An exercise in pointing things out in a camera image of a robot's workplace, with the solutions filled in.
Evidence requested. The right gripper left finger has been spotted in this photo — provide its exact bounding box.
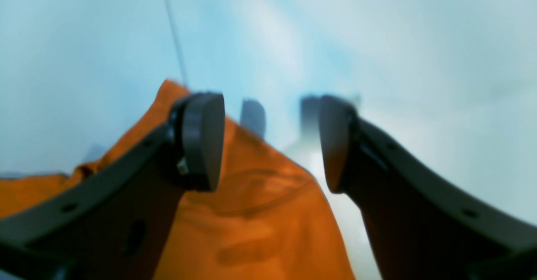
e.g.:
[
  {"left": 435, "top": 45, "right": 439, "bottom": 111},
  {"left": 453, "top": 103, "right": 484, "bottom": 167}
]
[{"left": 1, "top": 93, "right": 226, "bottom": 280}]

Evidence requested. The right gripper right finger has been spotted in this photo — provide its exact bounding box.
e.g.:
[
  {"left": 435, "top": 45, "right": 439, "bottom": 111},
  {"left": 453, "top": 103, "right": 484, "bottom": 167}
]
[{"left": 318, "top": 95, "right": 537, "bottom": 280}]

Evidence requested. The orange t-shirt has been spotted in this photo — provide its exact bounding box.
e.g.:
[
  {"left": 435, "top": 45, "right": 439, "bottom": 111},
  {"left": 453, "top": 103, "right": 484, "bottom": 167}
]
[{"left": 1, "top": 80, "right": 354, "bottom": 280}]

